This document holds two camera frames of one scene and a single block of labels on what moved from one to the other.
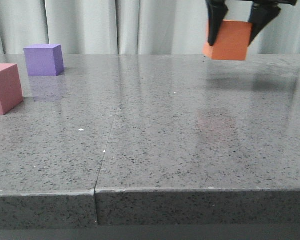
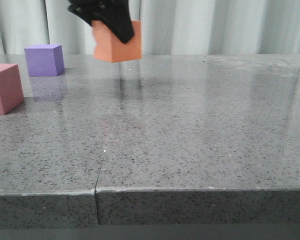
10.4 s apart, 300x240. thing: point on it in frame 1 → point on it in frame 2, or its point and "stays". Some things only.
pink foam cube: x=6 y=89 stays
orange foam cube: x=231 y=42 → x=108 y=47
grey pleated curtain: x=135 y=27 stays
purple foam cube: x=44 y=60 stays
